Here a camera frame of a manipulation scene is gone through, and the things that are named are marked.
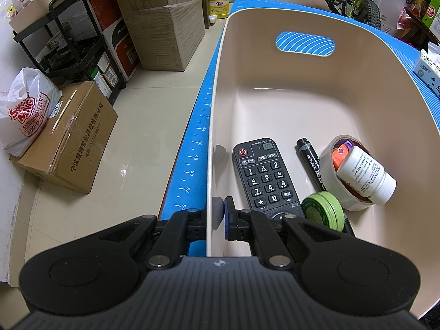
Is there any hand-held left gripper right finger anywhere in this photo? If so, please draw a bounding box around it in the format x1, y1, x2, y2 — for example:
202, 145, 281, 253
224, 197, 346, 270

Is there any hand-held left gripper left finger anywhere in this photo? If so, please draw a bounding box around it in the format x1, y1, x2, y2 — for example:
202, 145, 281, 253
96, 208, 208, 270

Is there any black remote control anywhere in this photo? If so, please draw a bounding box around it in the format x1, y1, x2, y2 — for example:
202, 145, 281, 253
232, 138, 303, 222

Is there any green round tin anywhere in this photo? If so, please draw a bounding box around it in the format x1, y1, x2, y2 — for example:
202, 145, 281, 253
301, 192, 344, 232

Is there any black marker pen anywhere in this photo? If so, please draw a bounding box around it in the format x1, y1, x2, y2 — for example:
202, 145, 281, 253
296, 138, 356, 238

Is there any grey tape roll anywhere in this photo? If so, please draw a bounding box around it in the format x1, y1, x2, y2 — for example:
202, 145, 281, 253
318, 135, 387, 212

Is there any small orange item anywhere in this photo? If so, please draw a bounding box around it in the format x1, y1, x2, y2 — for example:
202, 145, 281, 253
332, 146, 349, 172

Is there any beige plastic basket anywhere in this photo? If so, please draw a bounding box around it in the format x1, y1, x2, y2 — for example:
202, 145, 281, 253
205, 7, 440, 320

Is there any white pill bottle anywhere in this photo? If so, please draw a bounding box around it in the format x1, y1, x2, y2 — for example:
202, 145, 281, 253
335, 145, 397, 207

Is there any blue silicone mat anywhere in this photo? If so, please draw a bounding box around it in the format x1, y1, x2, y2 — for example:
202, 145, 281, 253
158, 0, 440, 258

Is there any flat brown cardboard box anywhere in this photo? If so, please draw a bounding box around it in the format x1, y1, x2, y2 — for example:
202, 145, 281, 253
10, 81, 118, 195

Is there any tall cardboard box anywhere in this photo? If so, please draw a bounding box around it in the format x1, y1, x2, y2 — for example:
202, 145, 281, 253
120, 0, 207, 72

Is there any white red appliance box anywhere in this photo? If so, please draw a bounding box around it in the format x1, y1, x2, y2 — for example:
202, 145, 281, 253
87, 0, 140, 83

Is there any white plastic bag red print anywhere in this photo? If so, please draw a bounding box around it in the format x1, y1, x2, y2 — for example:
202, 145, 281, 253
0, 67, 63, 157

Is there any black metal rack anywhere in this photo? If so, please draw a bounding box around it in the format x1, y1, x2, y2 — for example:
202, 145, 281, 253
13, 0, 126, 105

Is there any white tissue pack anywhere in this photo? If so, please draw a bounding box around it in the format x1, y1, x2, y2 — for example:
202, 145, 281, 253
412, 41, 440, 98

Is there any green black bicycle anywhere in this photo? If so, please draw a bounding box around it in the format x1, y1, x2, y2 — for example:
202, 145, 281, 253
323, 0, 384, 30

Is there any beige open carton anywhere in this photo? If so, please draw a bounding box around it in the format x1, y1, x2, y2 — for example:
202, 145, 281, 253
9, 0, 74, 33

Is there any green carton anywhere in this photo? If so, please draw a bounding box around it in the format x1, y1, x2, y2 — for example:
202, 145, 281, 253
421, 0, 440, 30

